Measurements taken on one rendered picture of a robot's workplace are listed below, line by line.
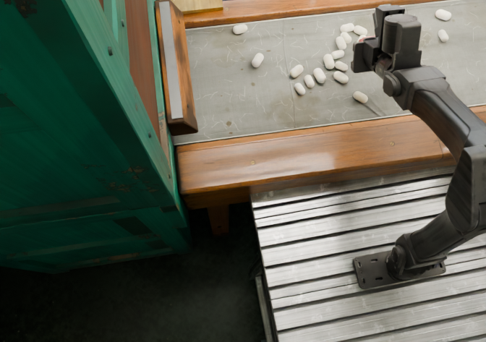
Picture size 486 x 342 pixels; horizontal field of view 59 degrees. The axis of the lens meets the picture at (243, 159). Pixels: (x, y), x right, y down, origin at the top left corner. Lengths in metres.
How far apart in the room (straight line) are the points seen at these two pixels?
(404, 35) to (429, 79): 0.09
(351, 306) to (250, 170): 0.37
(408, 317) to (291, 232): 0.31
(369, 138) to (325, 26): 0.32
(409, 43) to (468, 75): 0.38
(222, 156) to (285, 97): 0.21
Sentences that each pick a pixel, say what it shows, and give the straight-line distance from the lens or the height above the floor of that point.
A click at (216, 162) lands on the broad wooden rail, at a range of 0.92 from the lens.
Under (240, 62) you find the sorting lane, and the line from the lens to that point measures 1.05.
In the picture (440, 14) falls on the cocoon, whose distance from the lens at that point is 1.23.
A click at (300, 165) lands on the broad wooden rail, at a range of 0.93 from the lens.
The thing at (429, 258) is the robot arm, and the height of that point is 0.85.
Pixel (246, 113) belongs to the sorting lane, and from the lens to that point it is 0.99.
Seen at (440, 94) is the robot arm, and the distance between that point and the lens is 0.76.
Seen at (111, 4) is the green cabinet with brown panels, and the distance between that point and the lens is 0.49.
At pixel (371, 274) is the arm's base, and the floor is 0.68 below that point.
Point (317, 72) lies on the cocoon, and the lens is 1.04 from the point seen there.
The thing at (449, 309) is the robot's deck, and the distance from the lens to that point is 1.09.
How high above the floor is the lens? 1.64
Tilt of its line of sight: 72 degrees down
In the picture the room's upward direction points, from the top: 6 degrees clockwise
